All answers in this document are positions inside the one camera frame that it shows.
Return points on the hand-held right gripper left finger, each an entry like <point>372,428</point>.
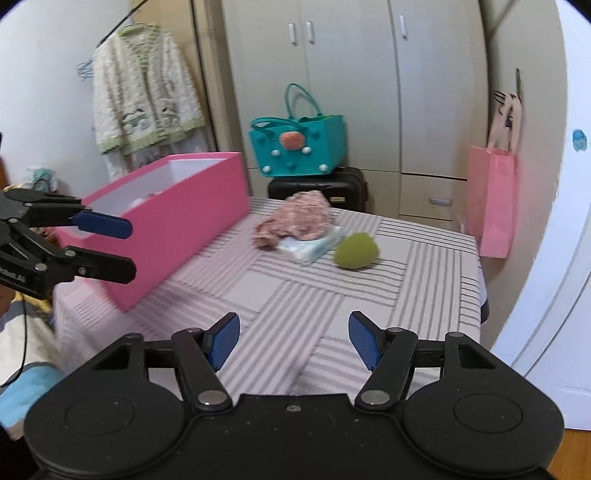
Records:
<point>226,340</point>

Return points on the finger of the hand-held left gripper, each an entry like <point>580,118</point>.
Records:
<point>106,268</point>
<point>104,225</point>

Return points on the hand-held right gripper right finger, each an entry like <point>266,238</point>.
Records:
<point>362,342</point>

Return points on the pink cardboard box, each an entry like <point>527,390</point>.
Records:
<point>184,221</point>

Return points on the white cloth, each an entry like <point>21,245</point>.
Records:
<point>37,337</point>

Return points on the green plush toy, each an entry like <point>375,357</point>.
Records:
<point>356,251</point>

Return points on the white hanging garment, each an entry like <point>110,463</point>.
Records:
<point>184,143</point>

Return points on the light blue cloth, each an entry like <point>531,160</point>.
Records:
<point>27,397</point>

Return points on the white and green cardigan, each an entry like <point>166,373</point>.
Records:
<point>138,92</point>

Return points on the pink floral cloth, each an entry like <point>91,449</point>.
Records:
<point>302,217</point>

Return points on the black suitcase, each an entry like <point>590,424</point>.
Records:
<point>346,189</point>

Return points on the pink paper bag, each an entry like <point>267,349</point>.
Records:
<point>494,203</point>

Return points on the teal tote bag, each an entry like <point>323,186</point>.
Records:
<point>300,147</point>

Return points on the white door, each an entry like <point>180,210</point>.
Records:
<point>563,277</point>

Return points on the beige wardrobe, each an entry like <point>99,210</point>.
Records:
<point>351,92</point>

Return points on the blue wall sticker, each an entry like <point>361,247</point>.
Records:
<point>579,140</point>

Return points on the metal wall hook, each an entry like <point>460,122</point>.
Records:
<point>518,81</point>

